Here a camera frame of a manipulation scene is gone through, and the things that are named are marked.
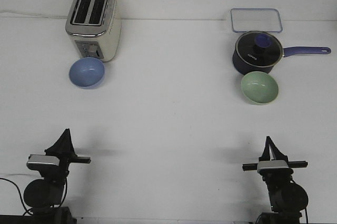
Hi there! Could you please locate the green bowl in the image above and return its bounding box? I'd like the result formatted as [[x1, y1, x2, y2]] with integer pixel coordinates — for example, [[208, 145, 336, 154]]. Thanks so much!
[[241, 71, 279, 105]]

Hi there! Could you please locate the cream and silver toaster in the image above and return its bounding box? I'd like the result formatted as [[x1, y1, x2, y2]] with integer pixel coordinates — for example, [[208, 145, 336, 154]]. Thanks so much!
[[65, 0, 122, 62]]

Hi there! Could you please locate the blue bowl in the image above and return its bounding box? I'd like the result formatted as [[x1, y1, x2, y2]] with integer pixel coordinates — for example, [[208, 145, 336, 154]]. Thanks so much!
[[68, 57, 105, 89]]

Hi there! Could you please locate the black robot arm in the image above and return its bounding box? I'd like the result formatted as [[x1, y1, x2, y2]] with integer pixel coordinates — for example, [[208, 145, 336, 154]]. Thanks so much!
[[242, 136, 309, 223], [24, 129, 91, 223]]

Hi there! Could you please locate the glass pot lid blue knob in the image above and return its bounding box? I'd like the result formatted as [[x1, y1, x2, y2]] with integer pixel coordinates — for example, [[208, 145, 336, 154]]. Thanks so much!
[[235, 31, 283, 57]]

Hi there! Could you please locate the white toaster power cord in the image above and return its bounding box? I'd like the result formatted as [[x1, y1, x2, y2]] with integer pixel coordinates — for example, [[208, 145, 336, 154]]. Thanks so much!
[[0, 9, 70, 20]]

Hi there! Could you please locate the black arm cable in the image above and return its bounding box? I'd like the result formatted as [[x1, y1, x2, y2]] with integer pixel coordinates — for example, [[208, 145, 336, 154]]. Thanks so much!
[[0, 178, 34, 217]]

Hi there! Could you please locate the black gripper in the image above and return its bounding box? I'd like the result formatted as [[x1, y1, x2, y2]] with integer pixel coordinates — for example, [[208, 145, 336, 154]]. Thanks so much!
[[44, 129, 91, 182], [242, 136, 308, 182]]

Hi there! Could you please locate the clear container blue rim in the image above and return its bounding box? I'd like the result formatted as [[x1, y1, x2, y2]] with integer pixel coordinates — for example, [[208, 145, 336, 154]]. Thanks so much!
[[230, 8, 283, 33]]

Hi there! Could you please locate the dark blue saucepan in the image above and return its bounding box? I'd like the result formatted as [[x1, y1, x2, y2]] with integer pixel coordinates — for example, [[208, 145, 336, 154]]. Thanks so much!
[[232, 46, 331, 75]]

